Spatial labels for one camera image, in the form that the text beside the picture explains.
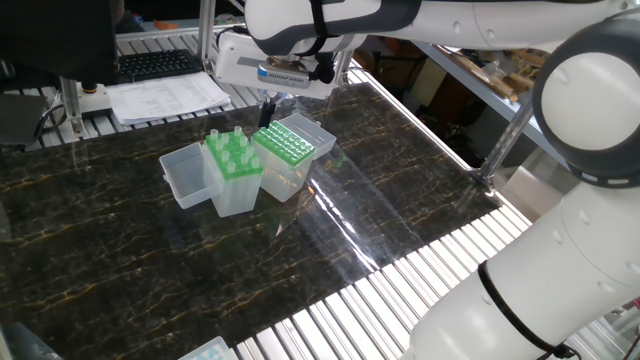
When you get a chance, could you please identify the short aluminium frame post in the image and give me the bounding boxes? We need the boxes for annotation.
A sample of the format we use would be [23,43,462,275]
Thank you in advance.
[58,77,86,141]

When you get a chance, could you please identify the grey metal shelf rail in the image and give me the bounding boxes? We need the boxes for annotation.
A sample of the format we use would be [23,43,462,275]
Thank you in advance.
[412,39,566,166]

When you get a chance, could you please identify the black arm strap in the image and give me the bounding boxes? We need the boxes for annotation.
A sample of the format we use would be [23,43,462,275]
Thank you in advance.
[476,259,577,360]

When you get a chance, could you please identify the beige cardboard panel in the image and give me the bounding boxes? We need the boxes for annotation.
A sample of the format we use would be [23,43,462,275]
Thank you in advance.
[409,57,448,109]

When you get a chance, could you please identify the black computer monitor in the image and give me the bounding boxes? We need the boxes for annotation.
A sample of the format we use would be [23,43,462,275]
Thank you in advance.
[0,0,120,87]

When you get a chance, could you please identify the grey rounded object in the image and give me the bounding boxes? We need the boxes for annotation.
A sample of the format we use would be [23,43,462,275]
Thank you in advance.
[0,321,64,360]

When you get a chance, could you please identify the clear tip box green rack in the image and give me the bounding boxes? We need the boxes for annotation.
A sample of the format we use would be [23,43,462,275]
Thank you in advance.
[251,112,338,204]
[158,134,265,219]

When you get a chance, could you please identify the black camera cable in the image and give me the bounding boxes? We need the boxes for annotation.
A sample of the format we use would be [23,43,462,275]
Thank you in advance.
[307,0,337,85]

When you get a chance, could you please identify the black flat box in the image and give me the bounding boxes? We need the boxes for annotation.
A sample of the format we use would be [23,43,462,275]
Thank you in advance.
[0,92,50,147]

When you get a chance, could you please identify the clear tip box blue rack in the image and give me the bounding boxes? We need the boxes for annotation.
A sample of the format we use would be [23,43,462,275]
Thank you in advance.
[178,335,236,360]

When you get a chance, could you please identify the white stand base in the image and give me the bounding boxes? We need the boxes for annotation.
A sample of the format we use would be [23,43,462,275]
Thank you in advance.
[78,82,114,121]

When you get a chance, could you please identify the wooden strips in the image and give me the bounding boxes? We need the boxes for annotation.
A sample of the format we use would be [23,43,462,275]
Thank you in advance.
[447,45,549,104]

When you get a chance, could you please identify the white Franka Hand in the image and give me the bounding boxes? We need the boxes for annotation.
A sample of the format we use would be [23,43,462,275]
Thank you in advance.
[214,32,355,129]

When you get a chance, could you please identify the black marble pattern board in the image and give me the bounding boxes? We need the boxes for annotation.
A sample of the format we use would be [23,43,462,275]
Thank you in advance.
[0,81,504,360]

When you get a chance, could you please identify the tall aluminium frame post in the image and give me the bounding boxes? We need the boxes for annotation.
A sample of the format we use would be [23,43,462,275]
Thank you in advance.
[196,0,218,76]

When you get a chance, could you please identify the white paper stack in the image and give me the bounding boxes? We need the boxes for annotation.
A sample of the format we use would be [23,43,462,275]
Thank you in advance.
[105,71,233,127]

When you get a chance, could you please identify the diagonal aluminium strut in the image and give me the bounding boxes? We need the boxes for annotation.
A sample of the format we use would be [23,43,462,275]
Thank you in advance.
[469,99,535,192]

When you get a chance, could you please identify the black keyboard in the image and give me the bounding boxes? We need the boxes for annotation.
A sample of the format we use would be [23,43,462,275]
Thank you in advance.
[116,48,205,85]

